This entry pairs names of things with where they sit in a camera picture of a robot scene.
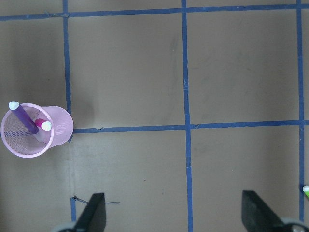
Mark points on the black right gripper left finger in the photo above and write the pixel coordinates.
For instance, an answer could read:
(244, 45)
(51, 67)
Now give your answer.
(93, 217)

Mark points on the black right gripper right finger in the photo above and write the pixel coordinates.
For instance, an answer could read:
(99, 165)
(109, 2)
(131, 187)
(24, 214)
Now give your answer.
(257, 216)

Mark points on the pink pen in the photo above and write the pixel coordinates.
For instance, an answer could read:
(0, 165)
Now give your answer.
(43, 124)

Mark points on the purple pen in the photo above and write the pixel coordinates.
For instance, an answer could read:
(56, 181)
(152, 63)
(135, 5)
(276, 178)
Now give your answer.
(23, 116)

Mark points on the pink mesh cup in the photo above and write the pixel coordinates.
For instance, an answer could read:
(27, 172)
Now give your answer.
(20, 141)

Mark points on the green pen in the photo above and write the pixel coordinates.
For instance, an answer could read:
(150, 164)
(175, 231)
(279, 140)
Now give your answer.
(305, 190)

